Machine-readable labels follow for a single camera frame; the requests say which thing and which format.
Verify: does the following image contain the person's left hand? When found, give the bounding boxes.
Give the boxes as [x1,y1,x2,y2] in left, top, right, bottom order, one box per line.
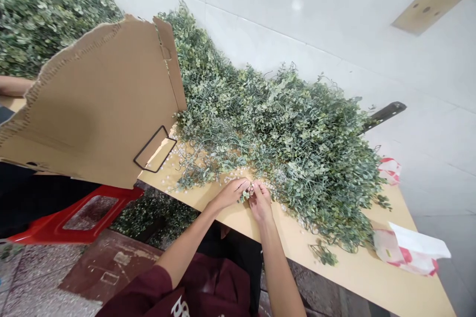
[210,177,253,213]

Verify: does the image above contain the person's right hand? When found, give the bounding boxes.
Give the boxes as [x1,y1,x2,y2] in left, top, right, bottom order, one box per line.
[247,182,275,223]

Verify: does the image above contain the small green leaf sprig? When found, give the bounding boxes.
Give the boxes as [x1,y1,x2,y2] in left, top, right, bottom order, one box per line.
[238,182,254,205]

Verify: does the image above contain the pile of artificial leaf vines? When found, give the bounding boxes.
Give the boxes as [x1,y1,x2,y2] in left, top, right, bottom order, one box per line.
[158,0,393,255]

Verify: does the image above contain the scatter of small white beads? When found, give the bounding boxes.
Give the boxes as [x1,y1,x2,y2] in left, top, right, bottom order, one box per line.
[143,138,289,213]

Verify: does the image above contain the loose green leaf twig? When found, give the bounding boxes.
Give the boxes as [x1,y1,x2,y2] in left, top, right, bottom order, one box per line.
[309,239,339,267]

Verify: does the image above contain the green leaves under table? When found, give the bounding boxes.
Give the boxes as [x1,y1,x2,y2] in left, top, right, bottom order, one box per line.
[110,187,201,251]

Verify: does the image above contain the red and white plastic bag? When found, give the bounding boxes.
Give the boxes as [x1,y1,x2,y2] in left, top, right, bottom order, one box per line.
[373,221,452,277]
[377,157,402,186]

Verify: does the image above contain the brown stained floor board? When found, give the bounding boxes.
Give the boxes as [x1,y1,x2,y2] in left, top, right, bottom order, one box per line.
[59,228,164,304]

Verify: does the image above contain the torn brown cardboard box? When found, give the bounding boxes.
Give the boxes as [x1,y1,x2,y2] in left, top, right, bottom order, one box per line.
[0,14,188,190]

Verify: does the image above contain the red plastic stool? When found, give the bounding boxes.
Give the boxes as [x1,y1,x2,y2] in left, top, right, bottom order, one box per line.
[6,184,145,246]

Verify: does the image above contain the brown cardboard panel with holes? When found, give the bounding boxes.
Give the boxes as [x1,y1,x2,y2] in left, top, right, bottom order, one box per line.
[391,0,476,37]

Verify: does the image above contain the heap of artificial leaf vines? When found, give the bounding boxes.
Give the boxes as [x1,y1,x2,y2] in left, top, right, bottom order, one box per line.
[0,0,125,79]

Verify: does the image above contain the black wire frame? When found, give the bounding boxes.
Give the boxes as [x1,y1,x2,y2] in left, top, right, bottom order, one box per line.
[133,125,178,174]

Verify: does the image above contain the black metal wall bracket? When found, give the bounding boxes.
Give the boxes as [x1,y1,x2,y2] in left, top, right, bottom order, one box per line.
[361,101,407,133]

